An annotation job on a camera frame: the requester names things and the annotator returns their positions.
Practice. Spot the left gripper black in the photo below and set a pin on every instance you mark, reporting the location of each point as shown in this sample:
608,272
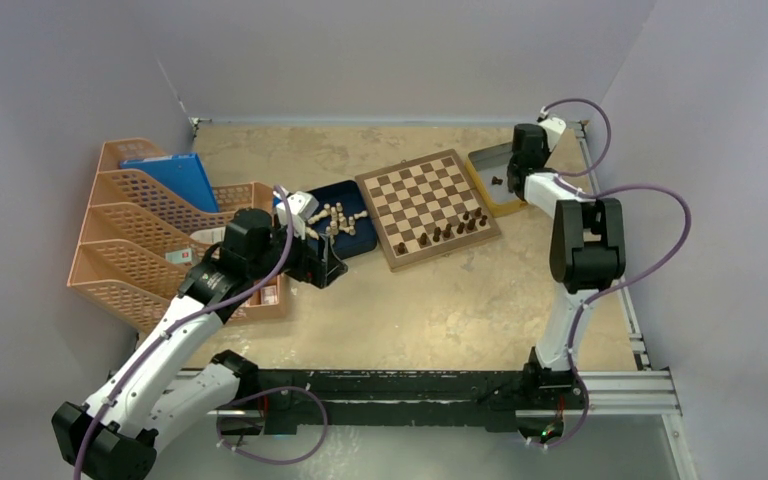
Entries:
318,265

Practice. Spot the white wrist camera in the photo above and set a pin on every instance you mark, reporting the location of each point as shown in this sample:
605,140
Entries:
296,208
554,127

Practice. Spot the yellow metal tin tray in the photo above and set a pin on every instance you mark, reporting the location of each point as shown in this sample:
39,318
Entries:
483,165

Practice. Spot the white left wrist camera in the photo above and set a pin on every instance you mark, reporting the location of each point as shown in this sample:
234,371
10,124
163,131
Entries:
296,208

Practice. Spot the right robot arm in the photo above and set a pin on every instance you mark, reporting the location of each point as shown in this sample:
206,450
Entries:
586,255

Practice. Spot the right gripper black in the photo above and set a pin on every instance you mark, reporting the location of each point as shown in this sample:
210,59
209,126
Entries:
545,151

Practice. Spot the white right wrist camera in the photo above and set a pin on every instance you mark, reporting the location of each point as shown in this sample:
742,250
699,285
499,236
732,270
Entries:
554,127

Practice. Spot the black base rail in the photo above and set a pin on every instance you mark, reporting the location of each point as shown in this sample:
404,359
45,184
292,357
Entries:
494,400

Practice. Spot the peach file rack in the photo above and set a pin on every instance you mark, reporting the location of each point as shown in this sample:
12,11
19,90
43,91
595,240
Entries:
130,225

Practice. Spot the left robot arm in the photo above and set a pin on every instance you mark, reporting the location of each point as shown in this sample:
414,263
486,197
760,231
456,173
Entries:
118,432

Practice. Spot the wooden chess board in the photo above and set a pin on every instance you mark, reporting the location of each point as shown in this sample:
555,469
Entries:
416,196

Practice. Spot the blue folder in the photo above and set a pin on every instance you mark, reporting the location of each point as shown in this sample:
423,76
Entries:
183,174

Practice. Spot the dark blue square tray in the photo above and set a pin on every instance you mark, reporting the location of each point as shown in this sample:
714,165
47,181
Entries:
342,214

